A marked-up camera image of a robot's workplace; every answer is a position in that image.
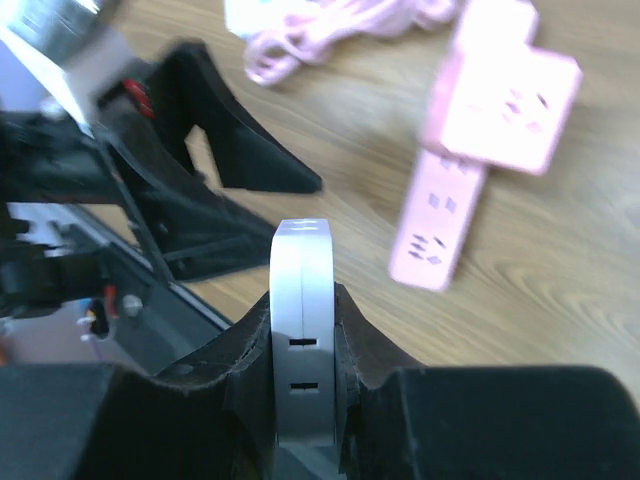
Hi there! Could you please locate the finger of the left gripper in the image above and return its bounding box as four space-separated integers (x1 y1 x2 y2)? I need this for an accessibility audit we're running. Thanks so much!
147 40 322 194

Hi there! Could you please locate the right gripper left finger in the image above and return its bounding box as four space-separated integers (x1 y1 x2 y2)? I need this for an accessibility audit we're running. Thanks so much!
1 298 275 479

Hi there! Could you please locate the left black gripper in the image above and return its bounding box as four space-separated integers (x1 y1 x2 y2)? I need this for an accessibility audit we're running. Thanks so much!
1 110 275 282

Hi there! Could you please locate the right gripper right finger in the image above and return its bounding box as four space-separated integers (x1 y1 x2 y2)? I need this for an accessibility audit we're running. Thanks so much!
335 285 639 479

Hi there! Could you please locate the white multicolour power strip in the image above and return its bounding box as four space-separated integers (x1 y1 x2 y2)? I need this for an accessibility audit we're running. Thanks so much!
224 0 278 40

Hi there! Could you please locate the white plug adapter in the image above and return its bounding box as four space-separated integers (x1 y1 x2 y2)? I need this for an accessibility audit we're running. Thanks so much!
269 218 336 446

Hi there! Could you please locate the pink cable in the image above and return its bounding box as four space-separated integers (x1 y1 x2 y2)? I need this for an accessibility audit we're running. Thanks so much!
243 0 456 87

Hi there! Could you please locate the pink power strip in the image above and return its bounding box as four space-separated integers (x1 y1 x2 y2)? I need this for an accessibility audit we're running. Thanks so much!
389 1 582 291

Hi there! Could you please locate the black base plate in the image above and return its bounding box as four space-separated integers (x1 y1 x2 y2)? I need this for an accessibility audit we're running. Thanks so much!
44 205 231 375

